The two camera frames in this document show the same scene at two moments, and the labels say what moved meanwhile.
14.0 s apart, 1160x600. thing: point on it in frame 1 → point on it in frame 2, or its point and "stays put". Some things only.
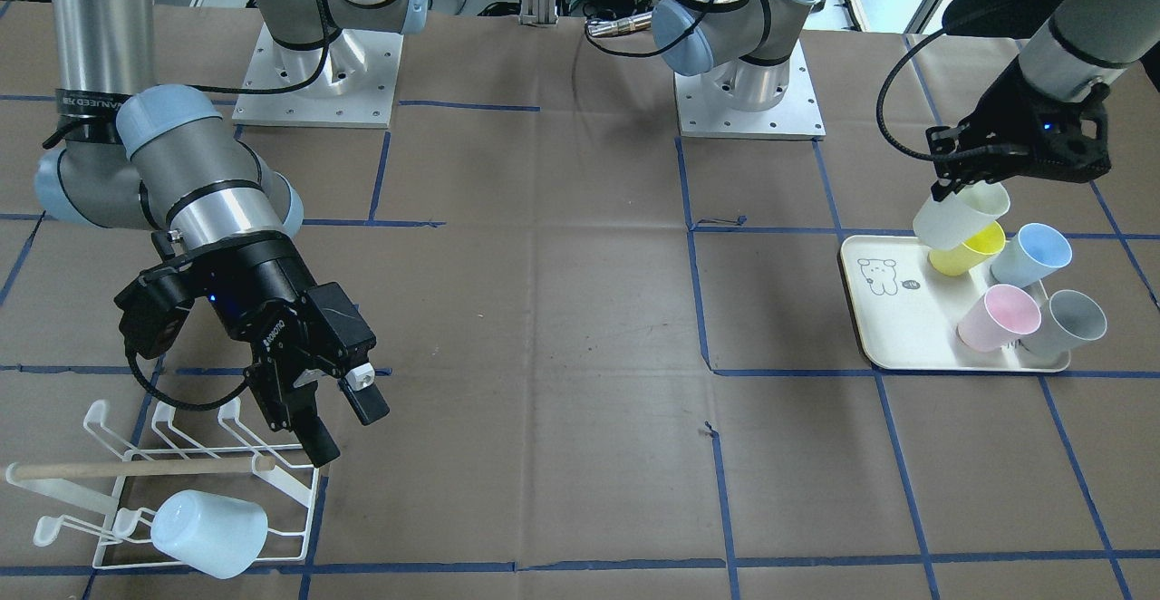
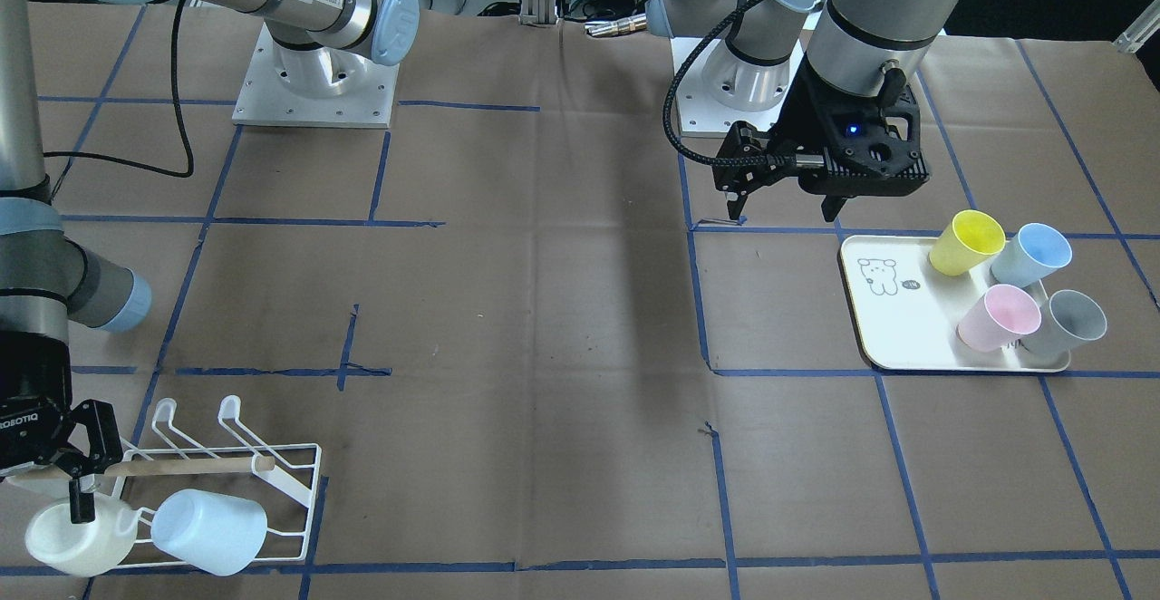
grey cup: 1068,320 stays put
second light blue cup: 1031,256 stays put
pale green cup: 960,215 → 83,549
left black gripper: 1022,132 → 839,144
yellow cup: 962,257 stays put
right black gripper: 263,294 → 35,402
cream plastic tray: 908,314 stays put
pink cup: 1002,314 stays put
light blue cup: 221,536 stays put
